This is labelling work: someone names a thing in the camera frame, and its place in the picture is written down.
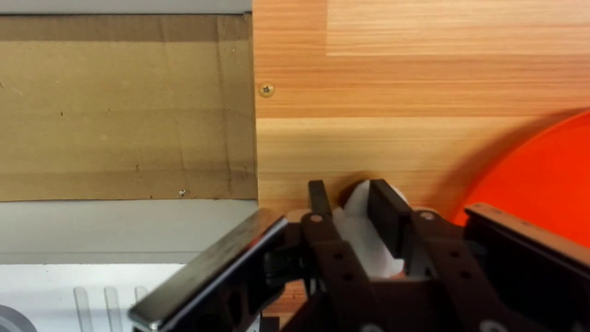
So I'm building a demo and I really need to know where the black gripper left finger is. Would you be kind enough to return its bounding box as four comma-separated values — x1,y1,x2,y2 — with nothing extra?
301,179,386,332

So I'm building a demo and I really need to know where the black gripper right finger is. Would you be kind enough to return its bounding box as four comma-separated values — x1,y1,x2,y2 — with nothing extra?
367,177,518,332

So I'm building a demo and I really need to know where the white mushroom toy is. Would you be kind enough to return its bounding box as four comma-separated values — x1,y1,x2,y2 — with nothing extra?
334,179,411,282

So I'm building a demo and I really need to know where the orange round plate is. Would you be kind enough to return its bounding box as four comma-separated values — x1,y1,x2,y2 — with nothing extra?
450,109,590,247

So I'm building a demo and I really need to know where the gray toy faucet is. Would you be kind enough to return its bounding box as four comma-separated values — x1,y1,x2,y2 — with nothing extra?
0,302,39,332

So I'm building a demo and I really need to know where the brown cardboard sheet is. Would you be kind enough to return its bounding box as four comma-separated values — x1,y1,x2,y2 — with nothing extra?
0,15,258,203

